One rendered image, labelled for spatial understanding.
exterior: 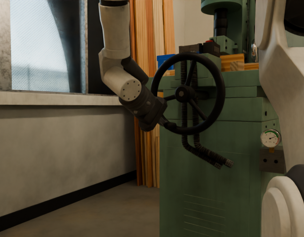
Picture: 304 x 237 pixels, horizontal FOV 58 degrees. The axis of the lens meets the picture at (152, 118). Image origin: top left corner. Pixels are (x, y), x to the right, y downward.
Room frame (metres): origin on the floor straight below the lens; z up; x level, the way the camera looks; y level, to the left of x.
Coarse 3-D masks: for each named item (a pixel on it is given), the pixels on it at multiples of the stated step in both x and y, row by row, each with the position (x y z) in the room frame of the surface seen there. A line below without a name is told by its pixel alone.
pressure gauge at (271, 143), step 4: (264, 132) 0.92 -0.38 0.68; (268, 132) 0.91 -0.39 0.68; (272, 132) 0.90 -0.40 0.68; (276, 132) 0.89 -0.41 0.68; (260, 136) 0.92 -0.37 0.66; (264, 136) 0.92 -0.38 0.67; (268, 136) 0.91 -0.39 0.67; (272, 136) 0.90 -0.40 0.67; (276, 136) 0.90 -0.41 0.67; (280, 136) 0.90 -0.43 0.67; (264, 140) 0.92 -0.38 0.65; (268, 140) 0.91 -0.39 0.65; (272, 140) 0.90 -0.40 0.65; (276, 140) 0.90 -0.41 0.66; (280, 140) 0.90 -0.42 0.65; (264, 144) 0.91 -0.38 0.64; (268, 144) 0.91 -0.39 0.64; (272, 144) 0.90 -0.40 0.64; (276, 144) 0.89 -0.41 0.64; (272, 148) 0.92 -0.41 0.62; (272, 152) 0.92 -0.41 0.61
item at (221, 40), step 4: (220, 36) 1.19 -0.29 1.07; (224, 36) 1.18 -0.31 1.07; (216, 40) 1.20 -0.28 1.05; (220, 40) 1.19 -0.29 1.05; (224, 40) 1.18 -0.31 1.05; (228, 40) 1.22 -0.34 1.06; (232, 40) 1.27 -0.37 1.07; (220, 44) 1.19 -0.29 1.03; (224, 44) 1.18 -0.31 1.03; (228, 44) 1.22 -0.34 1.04; (232, 44) 1.27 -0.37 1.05; (220, 48) 1.19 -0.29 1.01; (224, 48) 1.18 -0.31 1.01; (228, 48) 1.22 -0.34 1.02; (220, 52) 1.20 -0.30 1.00; (224, 52) 1.20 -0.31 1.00; (228, 52) 1.22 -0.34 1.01; (232, 52) 1.27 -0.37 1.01
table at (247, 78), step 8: (224, 72) 1.06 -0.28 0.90; (232, 72) 1.04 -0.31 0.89; (240, 72) 1.02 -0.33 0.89; (248, 72) 1.01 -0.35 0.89; (256, 72) 0.99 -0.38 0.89; (160, 80) 1.23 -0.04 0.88; (168, 80) 1.20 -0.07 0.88; (176, 80) 1.07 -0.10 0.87; (200, 80) 1.01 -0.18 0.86; (208, 80) 1.00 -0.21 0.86; (224, 80) 1.06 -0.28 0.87; (232, 80) 1.04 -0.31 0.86; (240, 80) 1.02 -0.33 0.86; (248, 80) 1.01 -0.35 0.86; (256, 80) 0.99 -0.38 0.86; (160, 88) 1.23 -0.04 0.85; (168, 88) 1.20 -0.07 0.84
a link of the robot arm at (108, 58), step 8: (104, 48) 0.70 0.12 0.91; (128, 48) 0.70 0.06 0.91; (104, 56) 0.72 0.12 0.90; (112, 56) 0.69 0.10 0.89; (120, 56) 0.69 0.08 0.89; (128, 56) 0.71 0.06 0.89; (104, 64) 0.75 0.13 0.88; (112, 64) 0.77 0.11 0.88; (120, 64) 0.78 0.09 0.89; (104, 72) 0.77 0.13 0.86
